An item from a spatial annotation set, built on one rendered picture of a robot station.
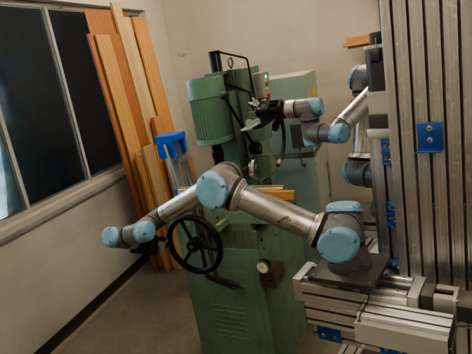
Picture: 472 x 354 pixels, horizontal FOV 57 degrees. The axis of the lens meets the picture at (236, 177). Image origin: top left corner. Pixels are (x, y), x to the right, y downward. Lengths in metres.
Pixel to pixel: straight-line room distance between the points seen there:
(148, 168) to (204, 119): 1.46
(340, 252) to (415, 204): 0.35
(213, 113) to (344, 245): 0.97
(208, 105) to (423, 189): 1.00
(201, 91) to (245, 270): 0.86
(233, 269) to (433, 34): 1.33
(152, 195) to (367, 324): 2.37
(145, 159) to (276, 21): 1.85
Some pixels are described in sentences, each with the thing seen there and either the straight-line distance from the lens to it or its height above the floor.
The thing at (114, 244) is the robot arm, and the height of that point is 0.98.
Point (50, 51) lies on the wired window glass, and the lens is 3.33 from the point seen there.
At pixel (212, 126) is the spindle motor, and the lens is 2.01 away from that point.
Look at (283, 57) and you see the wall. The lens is 4.29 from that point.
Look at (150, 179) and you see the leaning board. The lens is 3.43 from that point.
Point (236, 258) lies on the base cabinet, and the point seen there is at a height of 0.66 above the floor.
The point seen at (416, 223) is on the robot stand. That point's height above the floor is 0.94.
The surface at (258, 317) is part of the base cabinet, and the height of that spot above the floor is 0.35.
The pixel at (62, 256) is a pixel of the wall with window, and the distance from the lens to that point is 3.09.
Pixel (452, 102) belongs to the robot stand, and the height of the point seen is 1.33.
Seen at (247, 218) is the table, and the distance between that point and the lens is 1.96.
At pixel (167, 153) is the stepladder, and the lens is 2.89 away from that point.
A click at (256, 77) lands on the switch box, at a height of 1.46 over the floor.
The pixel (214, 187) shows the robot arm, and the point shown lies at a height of 1.19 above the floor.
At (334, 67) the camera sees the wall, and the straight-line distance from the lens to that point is 4.22.
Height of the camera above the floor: 1.55
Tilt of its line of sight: 15 degrees down
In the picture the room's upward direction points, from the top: 10 degrees counter-clockwise
